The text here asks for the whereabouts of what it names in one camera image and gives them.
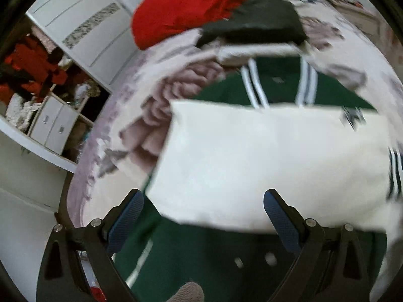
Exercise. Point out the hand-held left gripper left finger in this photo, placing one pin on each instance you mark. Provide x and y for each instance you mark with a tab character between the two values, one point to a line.
127	218

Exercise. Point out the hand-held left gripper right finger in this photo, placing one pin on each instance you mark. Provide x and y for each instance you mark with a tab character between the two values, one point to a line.
281	220

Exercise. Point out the green and white jacket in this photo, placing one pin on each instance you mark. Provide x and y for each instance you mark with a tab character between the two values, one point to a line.
252	163

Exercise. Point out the red clothes in wardrobe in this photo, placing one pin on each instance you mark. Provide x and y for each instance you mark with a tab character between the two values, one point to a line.
30	66

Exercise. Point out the red object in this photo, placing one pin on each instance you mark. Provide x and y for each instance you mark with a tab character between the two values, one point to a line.
98	295

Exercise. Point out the grey slipper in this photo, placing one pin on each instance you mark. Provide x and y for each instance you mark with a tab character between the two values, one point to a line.
189	293

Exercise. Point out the floral plush blanket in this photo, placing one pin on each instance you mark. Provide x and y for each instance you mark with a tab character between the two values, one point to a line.
148	81

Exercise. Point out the white folded garment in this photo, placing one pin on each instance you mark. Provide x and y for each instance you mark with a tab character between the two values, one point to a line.
252	52

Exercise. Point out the white wardrobe door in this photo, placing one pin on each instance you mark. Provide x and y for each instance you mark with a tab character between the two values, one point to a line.
85	28

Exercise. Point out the dark green folded garment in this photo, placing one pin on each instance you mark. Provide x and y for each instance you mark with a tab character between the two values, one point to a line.
261	22

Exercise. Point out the red cloth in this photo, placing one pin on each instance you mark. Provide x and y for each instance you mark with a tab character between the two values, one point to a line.
182	9

